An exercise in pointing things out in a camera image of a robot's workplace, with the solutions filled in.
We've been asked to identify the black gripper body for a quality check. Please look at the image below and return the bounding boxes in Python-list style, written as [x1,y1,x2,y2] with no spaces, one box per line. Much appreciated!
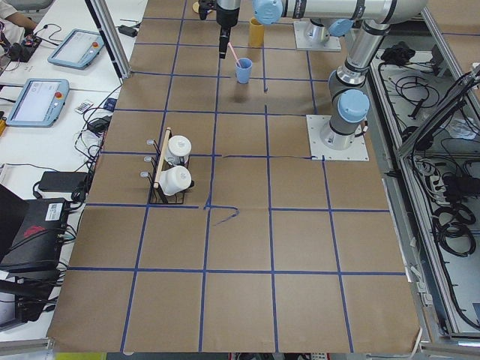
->
[216,0,240,29]

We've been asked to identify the pink chopstick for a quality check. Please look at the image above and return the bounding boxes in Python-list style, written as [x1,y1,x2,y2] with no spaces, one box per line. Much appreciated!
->
[228,42,242,68]

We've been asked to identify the light blue plastic cup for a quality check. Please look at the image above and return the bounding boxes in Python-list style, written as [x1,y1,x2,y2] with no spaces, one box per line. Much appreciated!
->
[235,58,253,84]

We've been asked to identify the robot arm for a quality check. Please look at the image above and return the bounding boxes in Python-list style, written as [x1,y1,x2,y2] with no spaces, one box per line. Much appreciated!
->
[304,18,354,43]
[252,1,427,89]

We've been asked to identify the round wooden stand base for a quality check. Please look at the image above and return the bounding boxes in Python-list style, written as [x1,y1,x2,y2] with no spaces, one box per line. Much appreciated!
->
[192,1,200,14]

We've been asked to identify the bamboo cylinder holder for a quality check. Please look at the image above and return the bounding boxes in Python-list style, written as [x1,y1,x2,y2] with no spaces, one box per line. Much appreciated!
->
[248,17,265,48]

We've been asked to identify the black power adapter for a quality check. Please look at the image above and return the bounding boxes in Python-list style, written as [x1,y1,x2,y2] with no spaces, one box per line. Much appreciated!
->
[118,25,138,38]

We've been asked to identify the wooden dowel rod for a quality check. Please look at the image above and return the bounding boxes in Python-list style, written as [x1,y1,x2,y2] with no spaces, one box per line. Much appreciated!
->
[153,127,172,189]

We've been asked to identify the white mug right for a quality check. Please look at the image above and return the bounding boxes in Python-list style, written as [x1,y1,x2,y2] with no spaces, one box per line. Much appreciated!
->
[165,135,192,166]

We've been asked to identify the white mug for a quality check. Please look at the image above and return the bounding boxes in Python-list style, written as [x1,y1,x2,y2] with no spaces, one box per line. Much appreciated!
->
[160,166,192,196]
[165,135,192,166]

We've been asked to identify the teach pendant far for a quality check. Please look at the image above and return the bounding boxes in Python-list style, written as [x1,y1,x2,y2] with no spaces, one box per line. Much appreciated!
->
[47,28,104,69]

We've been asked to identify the teach pendant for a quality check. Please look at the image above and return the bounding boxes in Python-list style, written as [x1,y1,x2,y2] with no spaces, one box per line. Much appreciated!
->
[6,78,70,128]
[47,28,104,69]

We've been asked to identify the white mug left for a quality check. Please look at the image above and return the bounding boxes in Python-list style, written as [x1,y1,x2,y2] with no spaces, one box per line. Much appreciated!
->
[160,166,192,196]

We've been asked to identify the remote control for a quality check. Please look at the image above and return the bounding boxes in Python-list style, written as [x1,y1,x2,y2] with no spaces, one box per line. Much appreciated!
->
[74,99,94,114]

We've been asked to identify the teach pendant near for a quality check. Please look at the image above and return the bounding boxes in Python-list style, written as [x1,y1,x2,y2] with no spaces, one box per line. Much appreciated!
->
[6,78,70,128]

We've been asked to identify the black flat power brick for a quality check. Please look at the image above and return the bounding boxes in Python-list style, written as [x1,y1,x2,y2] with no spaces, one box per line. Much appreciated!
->
[38,171,87,193]

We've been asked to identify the black electronics box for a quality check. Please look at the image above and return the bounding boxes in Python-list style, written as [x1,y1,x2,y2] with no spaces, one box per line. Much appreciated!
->
[1,186,69,273]

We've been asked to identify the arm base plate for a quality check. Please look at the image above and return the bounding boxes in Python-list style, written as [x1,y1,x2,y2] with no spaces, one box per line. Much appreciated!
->
[293,19,341,52]
[306,115,369,161]

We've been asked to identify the aluminium frame post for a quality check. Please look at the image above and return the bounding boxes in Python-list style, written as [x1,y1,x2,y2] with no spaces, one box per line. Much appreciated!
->
[85,0,131,80]

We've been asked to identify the black wire mug rack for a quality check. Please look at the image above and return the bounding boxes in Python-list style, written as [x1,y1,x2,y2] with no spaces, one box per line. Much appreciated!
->
[140,127,194,205]

